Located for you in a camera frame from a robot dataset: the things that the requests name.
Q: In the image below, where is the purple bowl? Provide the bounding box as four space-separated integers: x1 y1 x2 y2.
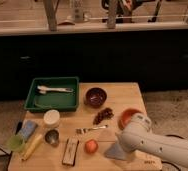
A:
84 87 107 108

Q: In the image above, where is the light blue towel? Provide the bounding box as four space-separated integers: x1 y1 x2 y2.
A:
104 141 129 161

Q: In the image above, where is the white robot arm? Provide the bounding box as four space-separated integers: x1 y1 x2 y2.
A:
117 113 188 168

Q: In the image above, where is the orange bowl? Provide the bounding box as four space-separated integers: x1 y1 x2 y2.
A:
118 108 140 130

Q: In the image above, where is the dark grapes bunch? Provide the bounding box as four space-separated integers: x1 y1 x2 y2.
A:
93 108 114 125

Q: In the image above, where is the green plastic tray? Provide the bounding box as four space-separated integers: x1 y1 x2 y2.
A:
24 77 79 112

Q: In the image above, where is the silver fork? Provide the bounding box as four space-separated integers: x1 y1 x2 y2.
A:
76 125 108 134

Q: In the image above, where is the white brush in tray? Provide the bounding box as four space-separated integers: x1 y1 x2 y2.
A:
37 85 73 94

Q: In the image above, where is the white round container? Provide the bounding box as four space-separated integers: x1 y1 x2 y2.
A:
43 110 60 128

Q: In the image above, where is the orange fruit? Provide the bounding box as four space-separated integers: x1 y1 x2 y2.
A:
84 139 98 154

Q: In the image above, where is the small metal cup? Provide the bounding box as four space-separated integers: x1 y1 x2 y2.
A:
45 129 59 146

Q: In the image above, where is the wooden block with black band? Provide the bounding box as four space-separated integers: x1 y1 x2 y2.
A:
62 138 79 166

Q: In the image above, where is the blue sponge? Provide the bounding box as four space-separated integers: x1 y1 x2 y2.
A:
19 120 38 142

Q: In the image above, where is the yellow banana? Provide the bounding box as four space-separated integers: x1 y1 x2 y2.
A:
22 134 43 161

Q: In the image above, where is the wooden shelf ledge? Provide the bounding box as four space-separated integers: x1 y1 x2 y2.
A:
0 21 188 36

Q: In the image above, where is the green plastic cup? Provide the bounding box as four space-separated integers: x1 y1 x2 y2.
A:
7 135 25 152

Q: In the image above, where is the black cable right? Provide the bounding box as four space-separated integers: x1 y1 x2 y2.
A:
161 133 188 171

